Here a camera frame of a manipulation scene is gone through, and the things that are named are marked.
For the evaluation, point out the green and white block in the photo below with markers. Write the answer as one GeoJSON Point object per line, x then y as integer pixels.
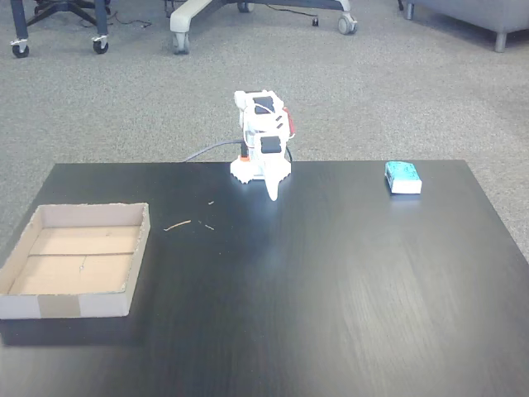
{"type": "Point", "coordinates": [403, 177]}

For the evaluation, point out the shallow cardboard box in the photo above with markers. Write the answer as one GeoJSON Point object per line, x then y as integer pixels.
{"type": "Point", "coordinates": [78, 264]}

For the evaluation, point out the white wheeled chair base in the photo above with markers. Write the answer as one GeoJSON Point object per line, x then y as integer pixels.
{"type": "Point", "coordinates": [182, 16]}

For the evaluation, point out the black office chair base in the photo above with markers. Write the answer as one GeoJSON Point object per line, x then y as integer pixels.
{"type": "Point", "coordinates": [70, 7]}

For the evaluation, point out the gray sofa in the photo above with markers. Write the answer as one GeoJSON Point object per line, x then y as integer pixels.
{"type": "Point", "coordinates": [487, 12]}

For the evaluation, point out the dark rolling table frame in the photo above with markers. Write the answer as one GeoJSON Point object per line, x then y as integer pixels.
{"type": "Point", "coordinates": [101, 25]}

